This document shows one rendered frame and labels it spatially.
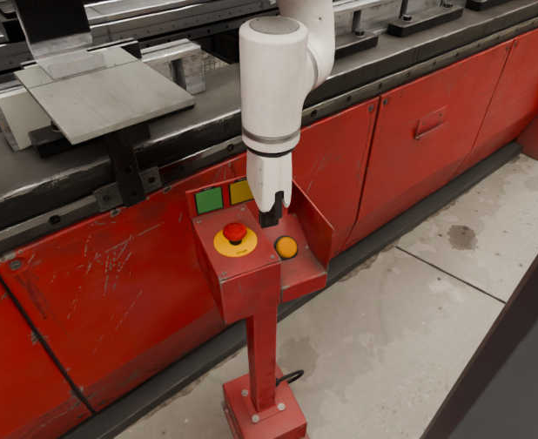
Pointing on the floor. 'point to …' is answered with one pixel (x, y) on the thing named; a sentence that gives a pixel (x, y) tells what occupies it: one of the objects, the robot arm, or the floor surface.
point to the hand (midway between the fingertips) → (268, 215)
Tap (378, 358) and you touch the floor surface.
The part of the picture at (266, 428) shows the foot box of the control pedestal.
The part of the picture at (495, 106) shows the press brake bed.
